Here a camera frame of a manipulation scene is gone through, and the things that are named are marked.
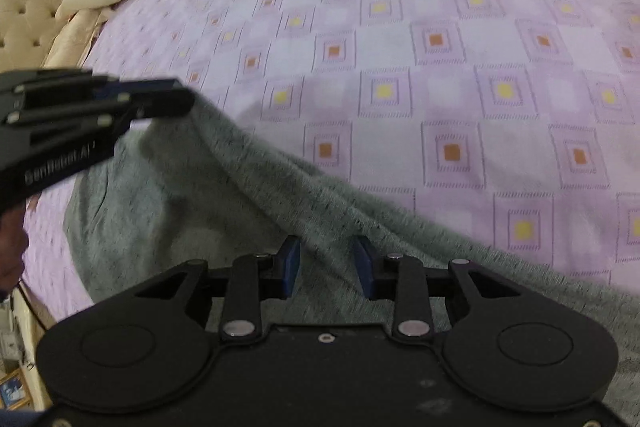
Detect beige bed skirt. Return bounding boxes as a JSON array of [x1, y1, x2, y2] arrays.
[[43, 8, 114, 69]]

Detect person's left hand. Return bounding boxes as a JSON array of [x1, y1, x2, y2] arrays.
[[0, 202, 29, 293]]

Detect grey knit pants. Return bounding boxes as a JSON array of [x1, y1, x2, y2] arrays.
[[64, 100, 639, 425]]

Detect purple checkered bed sheet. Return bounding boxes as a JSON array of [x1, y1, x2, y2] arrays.
[[19, 0, 640, 323]]

